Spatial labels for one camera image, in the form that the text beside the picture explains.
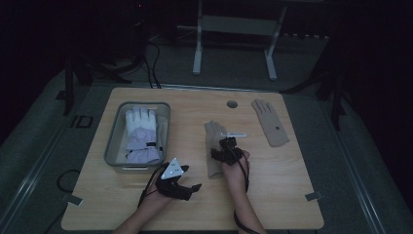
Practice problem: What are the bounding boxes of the black floor cables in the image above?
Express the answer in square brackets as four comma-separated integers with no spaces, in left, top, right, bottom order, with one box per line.
[142,40,163,90]

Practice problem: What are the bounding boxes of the beige glove with dark dot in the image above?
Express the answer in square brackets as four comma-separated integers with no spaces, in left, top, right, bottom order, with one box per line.
[250,98,290,147]

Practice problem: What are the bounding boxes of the left hand-held gripper cable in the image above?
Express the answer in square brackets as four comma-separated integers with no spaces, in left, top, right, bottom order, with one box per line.
[137,161,170,210]

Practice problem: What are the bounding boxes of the black square floor frame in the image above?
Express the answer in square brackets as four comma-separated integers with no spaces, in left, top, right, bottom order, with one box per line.
[75,114,94,129]

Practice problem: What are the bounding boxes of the black tripod stand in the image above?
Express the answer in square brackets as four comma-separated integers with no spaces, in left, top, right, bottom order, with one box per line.
[62,38,132,117]
[282,32,359,132]

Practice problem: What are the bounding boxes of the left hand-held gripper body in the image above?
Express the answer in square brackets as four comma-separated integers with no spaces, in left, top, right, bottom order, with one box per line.
[155,157,196,202]

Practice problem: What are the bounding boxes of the looped black floor cable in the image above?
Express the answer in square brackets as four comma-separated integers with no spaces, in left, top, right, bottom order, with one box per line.
[56,169,81,193]

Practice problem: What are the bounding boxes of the plain beige glove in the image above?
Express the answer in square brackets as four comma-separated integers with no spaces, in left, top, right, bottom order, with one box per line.
[204,120,229,179]

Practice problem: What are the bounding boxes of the white metal desk frame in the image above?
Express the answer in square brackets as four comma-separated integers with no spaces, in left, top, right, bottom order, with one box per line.
[192,0,288,82]

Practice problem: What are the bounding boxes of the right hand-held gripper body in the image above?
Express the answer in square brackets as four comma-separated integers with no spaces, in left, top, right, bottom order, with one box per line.
[210,131,248,167]

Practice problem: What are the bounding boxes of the grey plastic bin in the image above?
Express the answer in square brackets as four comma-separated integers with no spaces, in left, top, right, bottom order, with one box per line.
[103,100,171,174]

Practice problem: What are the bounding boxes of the person's left hand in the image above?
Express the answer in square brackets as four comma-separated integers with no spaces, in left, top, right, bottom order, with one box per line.
[141,183,173,211]

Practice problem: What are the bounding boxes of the power strip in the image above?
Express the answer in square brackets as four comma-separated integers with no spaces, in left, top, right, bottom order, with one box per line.
[282,32,329,41]

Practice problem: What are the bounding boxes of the person's right hand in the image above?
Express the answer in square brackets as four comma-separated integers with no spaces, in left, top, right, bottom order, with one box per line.
[221,150,251,193]

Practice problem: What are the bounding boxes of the lavender and white ski glove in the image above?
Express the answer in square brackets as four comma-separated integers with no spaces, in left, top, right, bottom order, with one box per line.
[125,106,164,165]

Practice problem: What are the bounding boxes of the grey tape strip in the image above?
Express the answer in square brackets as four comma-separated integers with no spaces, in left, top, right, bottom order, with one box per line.
[304,191,323,202]
[60,193,84,207]

